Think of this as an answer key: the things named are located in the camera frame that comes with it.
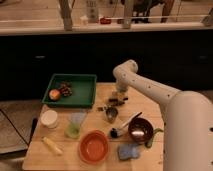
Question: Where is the wooden post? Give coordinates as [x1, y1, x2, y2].
[59, 0, 72, 31]
[123, 0, 134, 29]

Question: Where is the orange bowl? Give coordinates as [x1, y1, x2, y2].
[78, 130, 109, 165]

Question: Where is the dark grape bunch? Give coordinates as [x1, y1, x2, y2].
[59, 82, 72, 97]

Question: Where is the black cable left floor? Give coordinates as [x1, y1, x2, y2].
[0, 109, 30, 147]

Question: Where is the black and tan eraser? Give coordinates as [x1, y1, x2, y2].
[108, 97, 128, 106]

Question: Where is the wooden post left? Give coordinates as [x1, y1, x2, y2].
[59, 0, 72, 31]

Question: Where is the small metal cup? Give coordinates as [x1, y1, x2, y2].
[106, 107, 118, 123]

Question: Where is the green chili pepper toy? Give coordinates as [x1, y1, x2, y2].
[145, 128, 164, 148]

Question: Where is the wooden post right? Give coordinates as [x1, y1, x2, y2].
[123, 0, 134, 29]

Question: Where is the dark maroon bowl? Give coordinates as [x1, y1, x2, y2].
[128, 118, 153, 144]

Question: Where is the white handled dish brush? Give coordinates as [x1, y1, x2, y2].
[109, 112, 141, 138]

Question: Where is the red yellow apple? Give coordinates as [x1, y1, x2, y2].
[49, 89, 61, 101]

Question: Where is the blue sponge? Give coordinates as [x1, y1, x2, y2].
[117, 143, 140, 160]

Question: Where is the small red object on ledge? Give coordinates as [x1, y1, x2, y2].
[100, 18, 111, 24]

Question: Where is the yellow banana toy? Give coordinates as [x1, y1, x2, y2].
[42, 137, 63, 155]

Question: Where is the white round container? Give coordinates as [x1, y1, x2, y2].
[40, 110, 58, 129]

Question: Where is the green plastic tray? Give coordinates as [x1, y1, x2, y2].
[42, 74, 97, 108]

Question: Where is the clear green plastic cup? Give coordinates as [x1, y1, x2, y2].
[65, 112, 87, 139]

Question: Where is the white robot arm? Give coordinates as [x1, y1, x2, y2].
[113, 60, 213, 171]

